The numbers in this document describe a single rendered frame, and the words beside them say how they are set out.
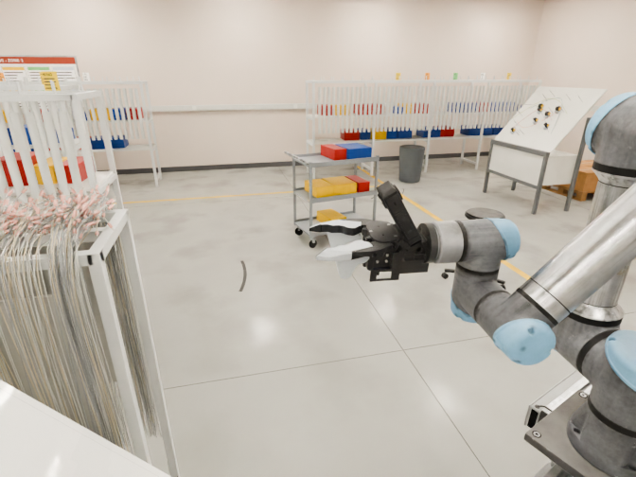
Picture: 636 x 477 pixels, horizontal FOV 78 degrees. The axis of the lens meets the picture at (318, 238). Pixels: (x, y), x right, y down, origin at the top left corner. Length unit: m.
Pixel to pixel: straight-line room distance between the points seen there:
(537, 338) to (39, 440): 0.75
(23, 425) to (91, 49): 8.12
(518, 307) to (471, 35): 9.46
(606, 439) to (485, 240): 0.43
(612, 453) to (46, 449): 0.95
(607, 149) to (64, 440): 1.01
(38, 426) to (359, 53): 8.54
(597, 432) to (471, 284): 0.37
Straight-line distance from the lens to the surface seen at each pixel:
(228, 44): 8.43
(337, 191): 4.48
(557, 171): 6.45
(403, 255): 0.70
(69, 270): 1.08
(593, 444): 0.97
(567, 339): 0.97
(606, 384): 0.92
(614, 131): 0.85
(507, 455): 2.55
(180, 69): 8.43
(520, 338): 0.66
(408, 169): 7.38
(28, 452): 0.77
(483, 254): 0.74
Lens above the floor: 1.84
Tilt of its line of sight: 23 degrees down
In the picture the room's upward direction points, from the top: straight up
